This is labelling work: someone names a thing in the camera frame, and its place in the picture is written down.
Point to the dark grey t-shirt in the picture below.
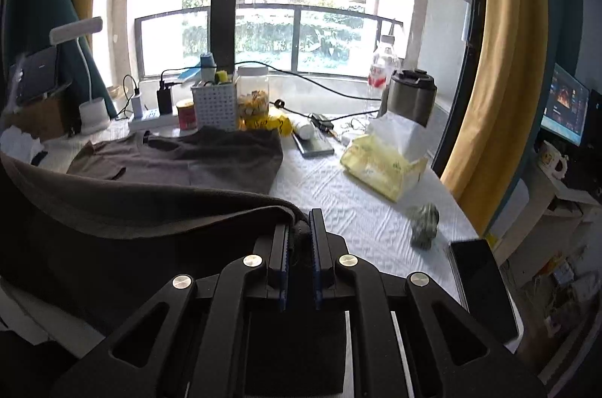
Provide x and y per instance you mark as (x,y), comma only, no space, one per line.
(99,249)

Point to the clear snack jar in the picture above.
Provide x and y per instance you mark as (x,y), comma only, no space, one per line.
(252,84)

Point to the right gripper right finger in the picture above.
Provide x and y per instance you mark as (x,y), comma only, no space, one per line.
(349,284)

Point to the red can yellow lid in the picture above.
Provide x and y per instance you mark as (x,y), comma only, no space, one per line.
(186,114)

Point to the white folded garment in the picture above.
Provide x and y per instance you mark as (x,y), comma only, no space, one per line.
(22,146)

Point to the computer monitor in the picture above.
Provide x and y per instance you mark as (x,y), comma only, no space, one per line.
(566,107)

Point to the small grey-green figurine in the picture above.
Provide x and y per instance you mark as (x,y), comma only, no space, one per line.
(424,221)

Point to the yellow curtain right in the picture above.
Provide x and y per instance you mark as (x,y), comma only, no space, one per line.
(502,108)

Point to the white tube bottle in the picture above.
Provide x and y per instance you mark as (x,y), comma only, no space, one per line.
(303,128)

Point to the black charger plug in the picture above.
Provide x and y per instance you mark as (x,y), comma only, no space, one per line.
(164,98)

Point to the brown cardboard box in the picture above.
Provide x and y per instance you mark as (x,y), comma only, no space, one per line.
(44,119)

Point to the white charger plug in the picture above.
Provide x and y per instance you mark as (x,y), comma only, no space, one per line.
(137,106)

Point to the white perforated basket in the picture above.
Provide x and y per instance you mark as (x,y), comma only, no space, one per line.
(216,105)

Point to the white power strip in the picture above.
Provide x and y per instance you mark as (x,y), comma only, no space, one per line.
(152,120)

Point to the water bottle red label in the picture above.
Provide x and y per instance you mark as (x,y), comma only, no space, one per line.
(385,63)

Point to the dark steel tumbler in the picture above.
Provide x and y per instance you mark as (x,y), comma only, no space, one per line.
(411,94)

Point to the white textured tablecloth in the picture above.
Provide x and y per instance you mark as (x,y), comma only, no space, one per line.
(373,227)

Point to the blue tissue packet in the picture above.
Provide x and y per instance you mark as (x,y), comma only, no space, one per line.
(189,74)

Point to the yellow snack packet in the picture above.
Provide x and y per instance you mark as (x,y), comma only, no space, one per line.
(269,122)

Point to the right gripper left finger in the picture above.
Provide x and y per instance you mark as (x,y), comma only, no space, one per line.
(239,342)

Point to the white mug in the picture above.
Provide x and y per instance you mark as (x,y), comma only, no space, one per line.
(552,162)

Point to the tablet with dark screen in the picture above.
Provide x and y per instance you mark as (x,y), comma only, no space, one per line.
(35,78)

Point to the black smartphone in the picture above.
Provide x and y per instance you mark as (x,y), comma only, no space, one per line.
(482,288)

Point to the white desk lamp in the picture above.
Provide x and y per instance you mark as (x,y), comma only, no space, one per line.
(93,112)

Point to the teal curtain left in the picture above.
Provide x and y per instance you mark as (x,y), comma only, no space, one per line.
(42,2)

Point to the dark notebook on table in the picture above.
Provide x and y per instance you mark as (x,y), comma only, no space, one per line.
(316,146)

